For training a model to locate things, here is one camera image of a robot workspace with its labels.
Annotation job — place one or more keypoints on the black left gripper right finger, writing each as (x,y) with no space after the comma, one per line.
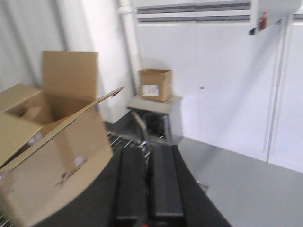
(175,198)

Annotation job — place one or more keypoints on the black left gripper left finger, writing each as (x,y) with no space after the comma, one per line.
(116,198)

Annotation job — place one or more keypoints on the open cardboard box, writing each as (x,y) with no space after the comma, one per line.
(53,140)

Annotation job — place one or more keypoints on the grey side table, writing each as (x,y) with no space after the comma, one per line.
(158,123)

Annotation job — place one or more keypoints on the small cardboard box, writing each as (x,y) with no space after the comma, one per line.
(156,84)

